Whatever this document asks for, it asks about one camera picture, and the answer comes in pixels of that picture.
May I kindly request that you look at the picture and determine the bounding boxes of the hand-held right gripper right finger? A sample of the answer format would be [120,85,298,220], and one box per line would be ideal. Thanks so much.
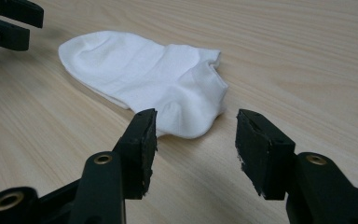
[235,108,358,224]

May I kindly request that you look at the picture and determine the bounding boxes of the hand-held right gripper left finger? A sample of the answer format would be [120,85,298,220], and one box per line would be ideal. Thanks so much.
[69,107,158,224]

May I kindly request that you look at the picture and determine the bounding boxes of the white sock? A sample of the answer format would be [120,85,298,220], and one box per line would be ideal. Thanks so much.
[58,30,229,140]
[62,66,134,111]

